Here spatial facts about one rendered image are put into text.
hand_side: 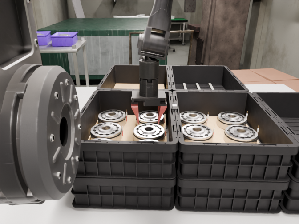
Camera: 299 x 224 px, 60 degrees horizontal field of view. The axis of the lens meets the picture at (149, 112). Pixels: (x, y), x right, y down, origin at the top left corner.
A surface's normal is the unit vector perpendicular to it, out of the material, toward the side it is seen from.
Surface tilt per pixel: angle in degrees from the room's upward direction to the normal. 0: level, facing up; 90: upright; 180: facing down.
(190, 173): 90
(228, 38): 92
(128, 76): 90
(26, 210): 0
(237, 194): 90
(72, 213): 0
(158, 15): 77
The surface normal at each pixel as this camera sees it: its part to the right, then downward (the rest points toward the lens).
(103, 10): 0.05, 0.41
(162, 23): 0.10, 0.20
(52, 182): 0.74, 0.46
